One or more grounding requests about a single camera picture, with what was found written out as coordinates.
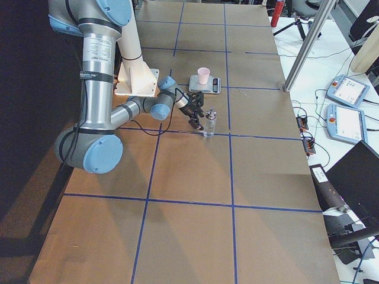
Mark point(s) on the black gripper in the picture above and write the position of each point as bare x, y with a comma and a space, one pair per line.
188, 110

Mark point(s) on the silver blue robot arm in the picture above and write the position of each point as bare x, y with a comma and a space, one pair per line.
116, 84

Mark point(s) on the silver digital kitchen scale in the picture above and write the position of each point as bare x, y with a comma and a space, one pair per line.
213, 86

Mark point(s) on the upper orange connector box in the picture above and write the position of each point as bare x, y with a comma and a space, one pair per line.
302, 123

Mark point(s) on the orange connector box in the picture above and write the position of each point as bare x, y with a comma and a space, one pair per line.
308, 144
302, 123

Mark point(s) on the lower orange connector box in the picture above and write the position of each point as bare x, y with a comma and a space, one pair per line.
308, 144

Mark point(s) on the lower teach pendant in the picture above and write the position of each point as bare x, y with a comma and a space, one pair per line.
346, 124

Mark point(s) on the teach pendant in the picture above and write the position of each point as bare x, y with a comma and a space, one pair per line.
347, 91
346, 124

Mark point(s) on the upper teach pendant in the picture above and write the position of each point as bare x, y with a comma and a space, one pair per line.
347, 91

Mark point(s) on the black monitor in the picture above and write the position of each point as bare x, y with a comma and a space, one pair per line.
355, 177

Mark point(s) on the beige wooden board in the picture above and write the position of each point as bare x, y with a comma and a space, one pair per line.
368, 53

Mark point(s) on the office chair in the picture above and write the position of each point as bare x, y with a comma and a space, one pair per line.
361, 25

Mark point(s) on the black clamp stand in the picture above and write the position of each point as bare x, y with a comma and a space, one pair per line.
348, 238

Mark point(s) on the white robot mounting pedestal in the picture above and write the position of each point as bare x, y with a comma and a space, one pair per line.
135, 78

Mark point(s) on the black camera tripod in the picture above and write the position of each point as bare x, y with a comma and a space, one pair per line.
298, 22

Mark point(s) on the aluminium frame post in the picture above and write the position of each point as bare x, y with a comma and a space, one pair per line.
319, 20

